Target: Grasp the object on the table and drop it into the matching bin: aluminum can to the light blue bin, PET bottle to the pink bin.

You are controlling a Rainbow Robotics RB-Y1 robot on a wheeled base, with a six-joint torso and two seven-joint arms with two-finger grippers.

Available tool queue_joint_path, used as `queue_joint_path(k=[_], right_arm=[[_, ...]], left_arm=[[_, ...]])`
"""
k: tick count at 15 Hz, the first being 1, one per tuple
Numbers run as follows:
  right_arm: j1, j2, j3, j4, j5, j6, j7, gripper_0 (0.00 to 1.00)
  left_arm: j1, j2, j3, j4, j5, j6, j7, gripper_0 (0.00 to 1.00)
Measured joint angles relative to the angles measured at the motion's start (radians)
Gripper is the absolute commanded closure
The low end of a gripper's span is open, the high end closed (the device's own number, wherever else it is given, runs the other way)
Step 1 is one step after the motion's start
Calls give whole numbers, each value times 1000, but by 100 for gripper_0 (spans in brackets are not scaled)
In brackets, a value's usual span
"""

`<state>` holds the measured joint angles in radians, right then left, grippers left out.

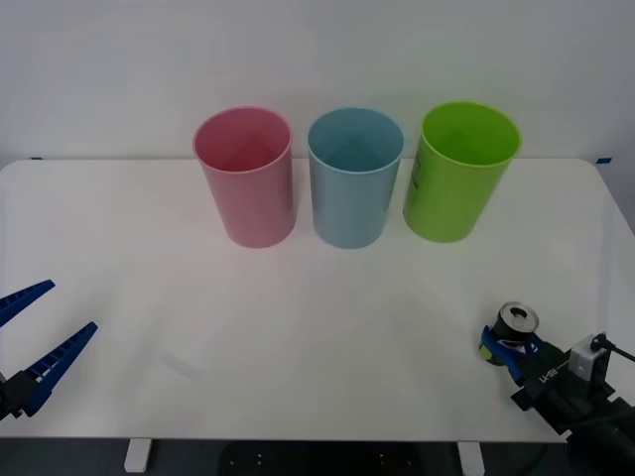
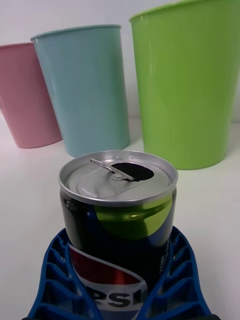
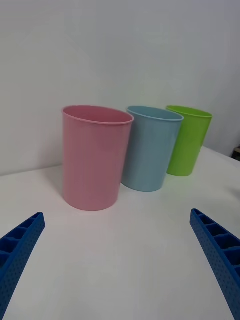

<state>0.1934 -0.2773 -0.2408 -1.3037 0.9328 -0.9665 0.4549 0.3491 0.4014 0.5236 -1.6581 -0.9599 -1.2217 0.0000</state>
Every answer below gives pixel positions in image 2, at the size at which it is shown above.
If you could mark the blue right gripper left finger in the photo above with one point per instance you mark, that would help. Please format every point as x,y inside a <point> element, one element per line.
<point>56,282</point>

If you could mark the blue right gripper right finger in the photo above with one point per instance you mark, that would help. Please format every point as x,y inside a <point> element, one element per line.
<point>178,282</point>

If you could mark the black drink can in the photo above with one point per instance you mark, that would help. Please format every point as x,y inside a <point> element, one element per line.
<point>117,225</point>

